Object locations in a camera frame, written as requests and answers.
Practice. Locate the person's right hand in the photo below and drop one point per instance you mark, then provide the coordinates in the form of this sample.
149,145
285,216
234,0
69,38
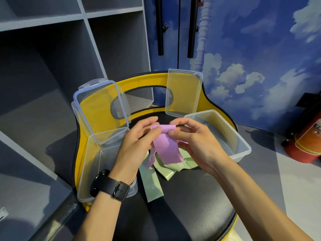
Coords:
200,145

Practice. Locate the sky print cabinet door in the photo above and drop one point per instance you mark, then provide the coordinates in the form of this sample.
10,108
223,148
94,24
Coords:
171,55
250,60

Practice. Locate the person's right thumb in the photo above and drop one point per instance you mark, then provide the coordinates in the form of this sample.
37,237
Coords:
179,134

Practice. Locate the person's left hand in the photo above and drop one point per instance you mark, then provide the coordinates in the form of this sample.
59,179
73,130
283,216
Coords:
131,150

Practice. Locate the pale mint resistance band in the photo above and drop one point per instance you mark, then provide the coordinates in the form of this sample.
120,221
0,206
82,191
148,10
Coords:
151,184

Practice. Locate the yellow and black chair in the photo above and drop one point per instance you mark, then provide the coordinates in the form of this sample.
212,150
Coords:
190,203

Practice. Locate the white plastic clip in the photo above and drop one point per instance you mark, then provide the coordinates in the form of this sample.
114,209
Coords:
3,214

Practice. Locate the black wristwatch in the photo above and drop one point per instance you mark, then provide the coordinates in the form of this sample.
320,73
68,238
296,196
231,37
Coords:
110,185

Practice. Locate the person's left forearm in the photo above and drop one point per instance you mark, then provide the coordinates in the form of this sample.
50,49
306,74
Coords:
100,218

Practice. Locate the clear plastic container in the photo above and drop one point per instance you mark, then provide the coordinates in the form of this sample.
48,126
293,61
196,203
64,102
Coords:
225,138
95,168

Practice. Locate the red fire extinguisher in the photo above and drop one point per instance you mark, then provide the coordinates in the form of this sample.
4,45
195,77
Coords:
307,143

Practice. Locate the clear lid with blue seal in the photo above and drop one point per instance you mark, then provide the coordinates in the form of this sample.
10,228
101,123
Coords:
100,110

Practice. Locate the light green resistance band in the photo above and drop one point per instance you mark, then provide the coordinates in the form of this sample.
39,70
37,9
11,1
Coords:
173,170

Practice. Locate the person's right forearm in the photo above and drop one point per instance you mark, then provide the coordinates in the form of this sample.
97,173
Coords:
253,203

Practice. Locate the grey shelf unit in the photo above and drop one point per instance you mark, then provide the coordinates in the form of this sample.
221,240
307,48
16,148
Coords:
50,72

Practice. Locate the clear plain plastic lid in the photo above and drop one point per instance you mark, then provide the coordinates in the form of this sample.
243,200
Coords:
183,95

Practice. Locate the purple resistance band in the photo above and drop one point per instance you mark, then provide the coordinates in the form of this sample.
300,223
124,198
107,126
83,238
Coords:
166,150

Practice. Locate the person's left thumb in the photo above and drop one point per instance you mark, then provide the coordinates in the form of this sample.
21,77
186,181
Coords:
151,134

